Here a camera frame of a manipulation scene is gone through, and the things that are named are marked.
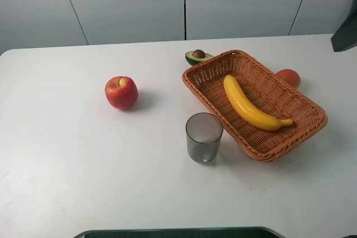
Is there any halved avocado with pit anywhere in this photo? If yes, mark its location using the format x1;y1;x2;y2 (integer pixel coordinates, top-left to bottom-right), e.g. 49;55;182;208
185;49;214;66

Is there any red apple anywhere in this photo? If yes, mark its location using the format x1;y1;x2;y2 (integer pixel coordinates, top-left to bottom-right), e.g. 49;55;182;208
104;76;138;110

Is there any brown woven wicker basket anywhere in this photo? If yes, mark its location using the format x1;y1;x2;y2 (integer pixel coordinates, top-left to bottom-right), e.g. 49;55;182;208
182;50;328;162

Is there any grey translucent plastic cup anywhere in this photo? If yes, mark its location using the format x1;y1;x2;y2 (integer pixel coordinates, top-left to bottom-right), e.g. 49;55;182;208
185;113;224;164

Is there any orange round fruit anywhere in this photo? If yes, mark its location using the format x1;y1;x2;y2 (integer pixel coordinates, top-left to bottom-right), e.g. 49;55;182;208
276;69;301;89

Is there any yellow banana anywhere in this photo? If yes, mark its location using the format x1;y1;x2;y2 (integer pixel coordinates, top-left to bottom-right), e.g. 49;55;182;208
223;75;293;131

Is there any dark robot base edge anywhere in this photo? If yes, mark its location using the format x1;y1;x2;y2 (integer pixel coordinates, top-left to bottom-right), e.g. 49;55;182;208
76;227;282;238

